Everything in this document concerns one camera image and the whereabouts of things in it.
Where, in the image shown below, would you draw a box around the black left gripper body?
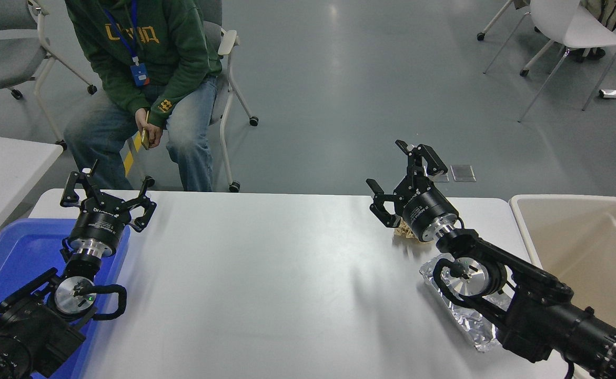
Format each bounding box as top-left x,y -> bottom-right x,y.
68,206 -> 130,252

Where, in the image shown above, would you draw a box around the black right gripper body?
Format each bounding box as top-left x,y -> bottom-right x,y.
400,187 -> 459,239

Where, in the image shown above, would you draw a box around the smartphone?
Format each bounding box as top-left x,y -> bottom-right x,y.
139,109 -> 152,151

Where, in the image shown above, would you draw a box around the silver foil tray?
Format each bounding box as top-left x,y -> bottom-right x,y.
419,254 -> 513,352

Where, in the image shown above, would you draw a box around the person's left hand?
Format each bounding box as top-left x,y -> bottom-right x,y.
145,122 -> 163,151

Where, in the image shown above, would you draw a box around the crumpled tan paper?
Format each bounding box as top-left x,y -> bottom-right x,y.
393,218 -> 425,244

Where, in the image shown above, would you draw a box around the blue plastic tray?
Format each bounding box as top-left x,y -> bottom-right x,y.
0,218 -> 131,379

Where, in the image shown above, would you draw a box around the white side table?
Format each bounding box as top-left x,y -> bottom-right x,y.
0,133 -> 64,253

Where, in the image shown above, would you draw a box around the white chair legs with casters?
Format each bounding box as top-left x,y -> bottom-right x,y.
476,0 -> 558,77

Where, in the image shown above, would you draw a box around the blue id badge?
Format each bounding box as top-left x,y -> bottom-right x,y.
130,63 -> 150,87

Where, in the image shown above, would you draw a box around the large pale bin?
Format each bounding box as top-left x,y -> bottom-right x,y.
509,194 -> 616,379

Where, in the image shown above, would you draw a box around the person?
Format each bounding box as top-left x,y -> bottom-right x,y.
63,0 -> 223,192
564,0 -> 616,62

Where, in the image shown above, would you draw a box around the grey office chair white armrests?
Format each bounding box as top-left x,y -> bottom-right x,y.
127,0 -> 259,193

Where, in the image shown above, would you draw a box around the white chair thin metal legs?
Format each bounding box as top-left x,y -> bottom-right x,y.
483,0 -> 616,123

